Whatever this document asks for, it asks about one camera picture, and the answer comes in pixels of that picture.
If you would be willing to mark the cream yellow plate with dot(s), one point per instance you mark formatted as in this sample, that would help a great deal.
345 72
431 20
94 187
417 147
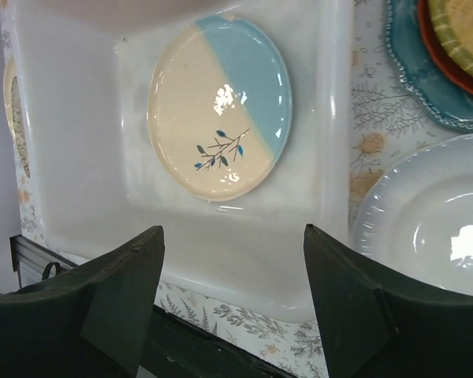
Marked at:
10 73

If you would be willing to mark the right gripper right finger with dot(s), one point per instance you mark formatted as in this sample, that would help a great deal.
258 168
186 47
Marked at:
377 322

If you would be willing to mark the speckled oval plate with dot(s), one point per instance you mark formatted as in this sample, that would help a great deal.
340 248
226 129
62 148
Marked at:
18 127

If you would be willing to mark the white plastic bin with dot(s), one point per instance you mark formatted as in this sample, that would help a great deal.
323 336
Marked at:
84 70

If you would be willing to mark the beige and blue plate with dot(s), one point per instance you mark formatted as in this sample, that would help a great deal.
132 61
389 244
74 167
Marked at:
219 107

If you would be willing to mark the woven bamboo yellow plate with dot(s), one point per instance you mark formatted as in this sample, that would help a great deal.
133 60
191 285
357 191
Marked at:
452 23

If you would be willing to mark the red-brown plate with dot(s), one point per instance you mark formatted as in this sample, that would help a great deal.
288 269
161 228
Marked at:
448 67

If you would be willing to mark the white ribbed bowl plate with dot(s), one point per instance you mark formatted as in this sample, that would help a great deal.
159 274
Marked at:
418 218

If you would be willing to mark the teal beaded plate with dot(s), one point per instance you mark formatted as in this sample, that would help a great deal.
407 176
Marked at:
445 103

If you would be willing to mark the floral table mat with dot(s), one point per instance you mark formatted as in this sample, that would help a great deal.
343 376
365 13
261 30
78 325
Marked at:
386 124

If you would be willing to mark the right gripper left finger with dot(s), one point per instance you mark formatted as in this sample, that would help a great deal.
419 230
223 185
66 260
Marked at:
90 321

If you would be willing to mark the aluminium frame rail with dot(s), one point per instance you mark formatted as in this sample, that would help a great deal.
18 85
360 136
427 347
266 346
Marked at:
33 263

